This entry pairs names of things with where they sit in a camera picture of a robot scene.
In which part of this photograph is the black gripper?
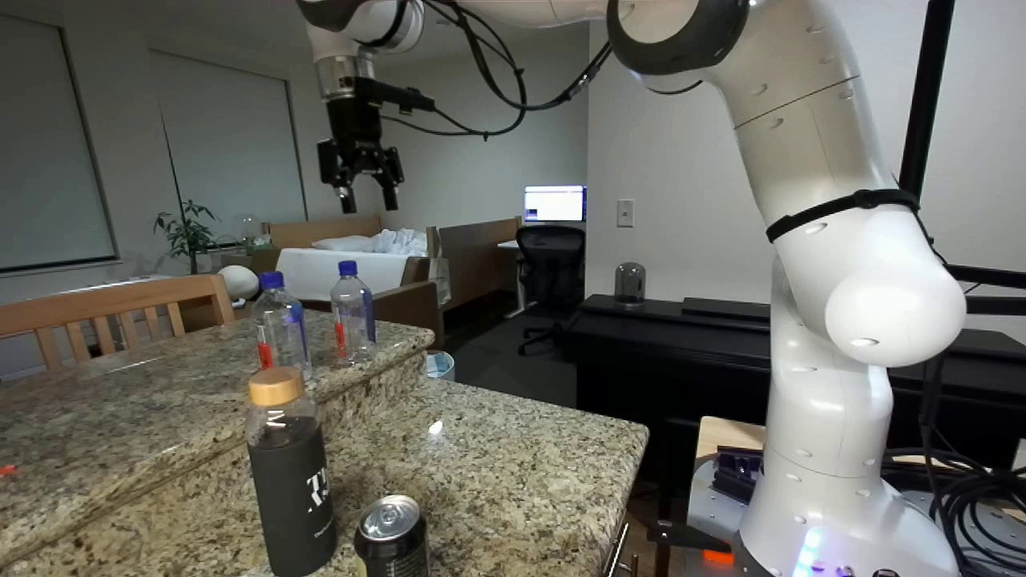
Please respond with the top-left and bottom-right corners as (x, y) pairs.
(318, 100), (403, 216)

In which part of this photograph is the water bottle blue cap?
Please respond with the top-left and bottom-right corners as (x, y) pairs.
(328, 258), (378, 363)
(255, 269), (311, 374)

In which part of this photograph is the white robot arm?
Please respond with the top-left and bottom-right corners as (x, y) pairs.
(444, 0), (966, 577)

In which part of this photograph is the bed with white sheets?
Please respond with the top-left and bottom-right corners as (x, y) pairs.
(250, 219), (515, 337)

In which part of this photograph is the green potted plant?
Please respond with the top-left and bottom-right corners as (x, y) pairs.
(154, 198), (216, 269)

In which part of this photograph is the computer monitor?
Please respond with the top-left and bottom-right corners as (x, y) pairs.
(524, 186), (587, 223)

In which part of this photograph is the black office chair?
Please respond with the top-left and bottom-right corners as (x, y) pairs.
(515, 223), (587, 355)

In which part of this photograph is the left wooden chair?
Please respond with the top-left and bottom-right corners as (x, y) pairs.
(0, 277), (235, 370)

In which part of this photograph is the black bottle gold cap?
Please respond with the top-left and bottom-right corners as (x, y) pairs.
(242, 370), (338, 577)

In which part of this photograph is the black soda can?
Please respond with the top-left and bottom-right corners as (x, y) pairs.
(353, 493), (427, 577)

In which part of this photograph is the black piano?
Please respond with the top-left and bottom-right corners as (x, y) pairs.
(557, 295), (1026, 476)

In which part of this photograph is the black vertical pole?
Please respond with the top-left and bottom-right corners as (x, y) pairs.
(898, 0), (955, 196)

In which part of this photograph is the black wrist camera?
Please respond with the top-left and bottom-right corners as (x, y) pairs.
(353, 77), (435, 111)

